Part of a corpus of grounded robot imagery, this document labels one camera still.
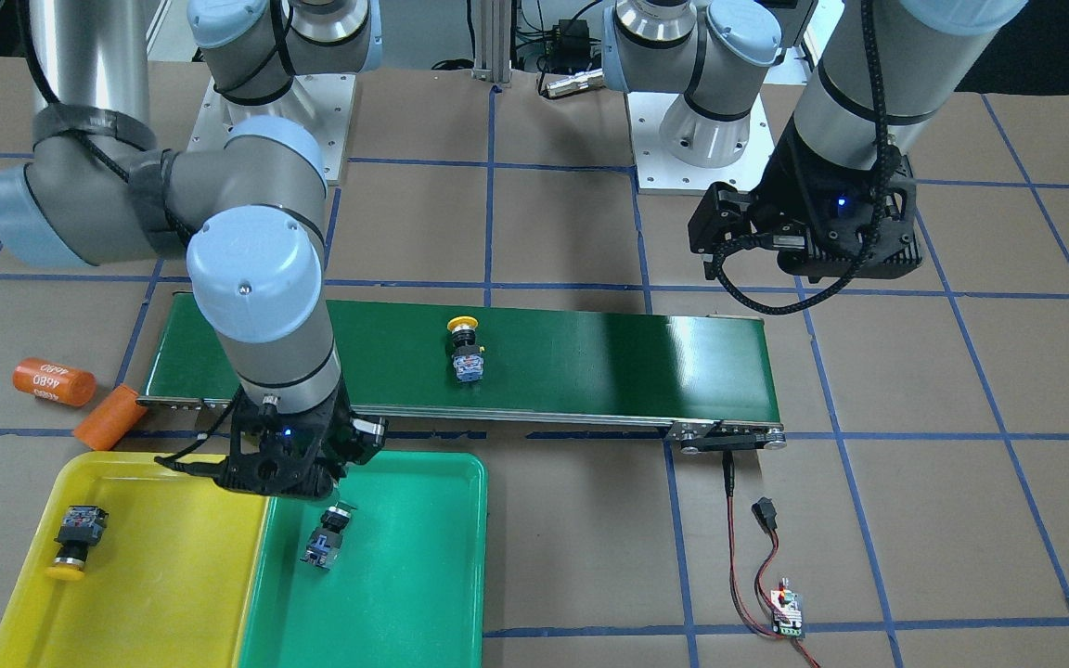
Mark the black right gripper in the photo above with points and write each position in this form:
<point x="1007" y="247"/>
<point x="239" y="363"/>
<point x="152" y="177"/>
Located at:
<point x="360" y="440"/>

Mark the plain orange cylinder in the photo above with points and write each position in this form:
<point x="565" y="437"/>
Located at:
<point x="108" y="422"/>

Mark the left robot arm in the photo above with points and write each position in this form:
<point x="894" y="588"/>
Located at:
<point x="886" y="70"/>

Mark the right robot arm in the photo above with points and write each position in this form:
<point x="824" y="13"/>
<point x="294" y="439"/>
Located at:
<point x="246" y="217"/>

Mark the green conveyor belt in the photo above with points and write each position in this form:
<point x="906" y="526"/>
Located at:
<point x="707" y="380"/>

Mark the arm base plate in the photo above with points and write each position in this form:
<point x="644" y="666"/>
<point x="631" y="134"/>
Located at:
<point x="322" y="103"/>
<point x="678" y="153"/>

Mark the green plastic tray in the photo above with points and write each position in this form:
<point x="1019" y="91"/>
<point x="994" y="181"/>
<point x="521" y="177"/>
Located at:
<point x="406" y="589"/>

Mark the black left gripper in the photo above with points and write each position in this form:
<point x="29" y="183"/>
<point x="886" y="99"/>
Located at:
<point x="792" y="190"/>

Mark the black power adapter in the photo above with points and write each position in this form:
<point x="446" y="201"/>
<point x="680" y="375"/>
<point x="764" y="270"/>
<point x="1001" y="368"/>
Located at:
<point x="569" y="47"/>

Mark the yellow push button switch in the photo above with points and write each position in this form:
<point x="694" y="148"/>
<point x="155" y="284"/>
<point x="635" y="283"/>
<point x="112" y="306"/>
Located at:
<point x="81" y="528"/>

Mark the yellow plastic tray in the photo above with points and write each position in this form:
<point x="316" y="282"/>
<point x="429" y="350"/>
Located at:
<point x="169" y="584"/>

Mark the aluminium frame post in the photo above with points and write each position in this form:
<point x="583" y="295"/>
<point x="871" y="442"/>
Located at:
<point x="492" y="38"/>

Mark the small controller circuit board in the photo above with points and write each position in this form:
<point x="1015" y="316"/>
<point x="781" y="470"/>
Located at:
<point x="786" y="611"/>

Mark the orange cylinder with 4680 print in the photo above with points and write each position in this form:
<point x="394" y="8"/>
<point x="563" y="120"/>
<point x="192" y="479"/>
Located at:
<point x="54" y="382"/>

